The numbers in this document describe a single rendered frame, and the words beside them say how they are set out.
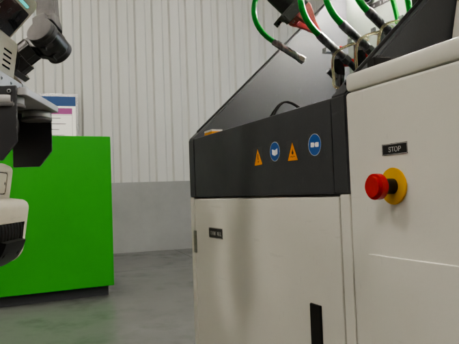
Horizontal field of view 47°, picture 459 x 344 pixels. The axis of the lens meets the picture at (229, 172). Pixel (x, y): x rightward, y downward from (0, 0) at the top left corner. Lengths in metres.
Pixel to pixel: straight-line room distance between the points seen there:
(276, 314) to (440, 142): 0.52
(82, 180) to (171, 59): 3.99
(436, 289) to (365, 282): 0.14
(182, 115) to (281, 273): 6.91
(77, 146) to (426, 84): 3.81
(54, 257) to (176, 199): 3.66
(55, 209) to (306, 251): 3.50
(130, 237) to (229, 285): 6.40
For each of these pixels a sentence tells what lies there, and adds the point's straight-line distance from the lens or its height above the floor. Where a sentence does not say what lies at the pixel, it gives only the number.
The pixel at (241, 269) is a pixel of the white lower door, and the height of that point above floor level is 0.63.
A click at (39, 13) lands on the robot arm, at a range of 1.64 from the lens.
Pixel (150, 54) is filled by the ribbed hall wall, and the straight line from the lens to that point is 7.98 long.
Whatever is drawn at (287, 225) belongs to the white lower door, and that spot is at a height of 0.73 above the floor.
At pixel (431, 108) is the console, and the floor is 0.90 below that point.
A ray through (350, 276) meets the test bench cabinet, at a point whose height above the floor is 0.66.
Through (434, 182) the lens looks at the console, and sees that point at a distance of 0.72.
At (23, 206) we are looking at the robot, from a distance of 1.39.
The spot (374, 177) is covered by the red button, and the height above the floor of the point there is 0.81.
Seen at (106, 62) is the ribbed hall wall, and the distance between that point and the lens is 7.83.
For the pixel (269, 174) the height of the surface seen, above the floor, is 0.83.
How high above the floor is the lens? 0.80
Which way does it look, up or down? 2 degrees up
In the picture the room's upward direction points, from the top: 2 degrees counter-clockwise
